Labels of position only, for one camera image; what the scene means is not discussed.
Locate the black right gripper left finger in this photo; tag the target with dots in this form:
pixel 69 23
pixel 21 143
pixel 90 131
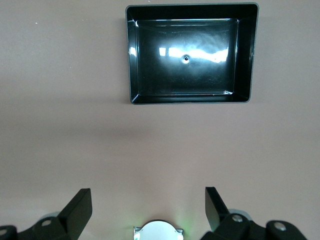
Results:
pixel 72 215

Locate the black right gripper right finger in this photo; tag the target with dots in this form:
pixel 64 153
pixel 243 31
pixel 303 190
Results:
pixel 217 215

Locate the black plastic box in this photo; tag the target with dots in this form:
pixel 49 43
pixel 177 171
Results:
pixel 185 57

